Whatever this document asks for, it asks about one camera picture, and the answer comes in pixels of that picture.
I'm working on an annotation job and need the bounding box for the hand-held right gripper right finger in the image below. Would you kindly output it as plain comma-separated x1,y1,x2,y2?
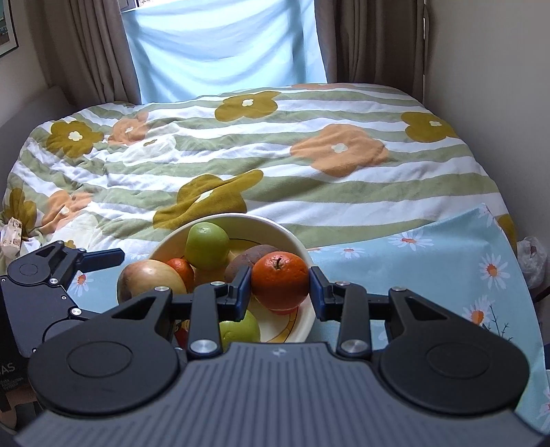
309,265,444,360

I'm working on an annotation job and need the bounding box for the brown kiwi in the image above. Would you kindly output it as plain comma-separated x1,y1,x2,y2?
224,244,278,284

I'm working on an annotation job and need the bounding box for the brown curtain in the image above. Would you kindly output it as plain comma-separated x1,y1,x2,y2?
56,0,142,108
313,0,435,101

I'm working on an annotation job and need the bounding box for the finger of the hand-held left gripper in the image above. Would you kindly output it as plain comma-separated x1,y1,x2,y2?
64,248,125,276

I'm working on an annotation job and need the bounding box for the beige bed headboard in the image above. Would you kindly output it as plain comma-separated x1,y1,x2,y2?
0,85,76,173

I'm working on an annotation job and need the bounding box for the green apple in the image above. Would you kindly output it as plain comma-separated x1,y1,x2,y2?
185,222,230,271
219,308,262,343

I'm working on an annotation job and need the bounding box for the striped floral blanket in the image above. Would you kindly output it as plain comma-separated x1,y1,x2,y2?
0,84,518,263

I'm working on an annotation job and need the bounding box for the light blue curtain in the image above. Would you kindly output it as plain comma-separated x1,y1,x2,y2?
121,0,328,105

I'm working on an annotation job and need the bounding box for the clear plastic bag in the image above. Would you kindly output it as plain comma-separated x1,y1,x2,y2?
516,236,547,290

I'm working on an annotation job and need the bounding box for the framed wall picture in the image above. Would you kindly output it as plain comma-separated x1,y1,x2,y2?
0,0,20,58

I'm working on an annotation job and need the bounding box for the red yellow apple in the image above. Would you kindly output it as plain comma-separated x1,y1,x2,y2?
117,259,188,304

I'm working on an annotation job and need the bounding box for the orange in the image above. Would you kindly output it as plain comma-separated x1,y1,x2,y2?
167,257,195,293
250,252,311,311

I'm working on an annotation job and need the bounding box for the cream bowl with yellow print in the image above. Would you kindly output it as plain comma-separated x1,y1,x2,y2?
148,214,316,344

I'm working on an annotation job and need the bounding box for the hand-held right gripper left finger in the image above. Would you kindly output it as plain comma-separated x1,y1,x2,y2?
112,265,252,360

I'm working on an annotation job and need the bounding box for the blue daisy print cloth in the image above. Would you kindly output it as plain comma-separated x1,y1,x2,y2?
64,202,548,426

